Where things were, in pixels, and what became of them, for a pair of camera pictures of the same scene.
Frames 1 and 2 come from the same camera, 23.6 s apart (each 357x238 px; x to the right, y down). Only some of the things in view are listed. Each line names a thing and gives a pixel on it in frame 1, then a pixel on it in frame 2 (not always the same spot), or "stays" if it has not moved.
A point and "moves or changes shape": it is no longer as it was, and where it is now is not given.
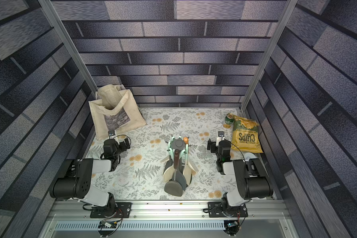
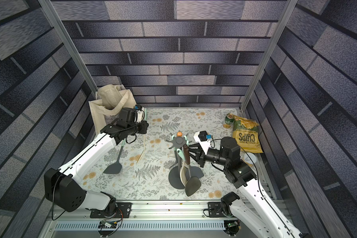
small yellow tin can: [249, 155] stays
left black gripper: [122, 144] to [145, 127]
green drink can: [229, 118] stays
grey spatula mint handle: [168, 163] moves or changes shape
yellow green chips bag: [245, 137] stays
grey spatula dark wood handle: [179, 177] to [193, 184]
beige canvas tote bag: [114, 108] stays
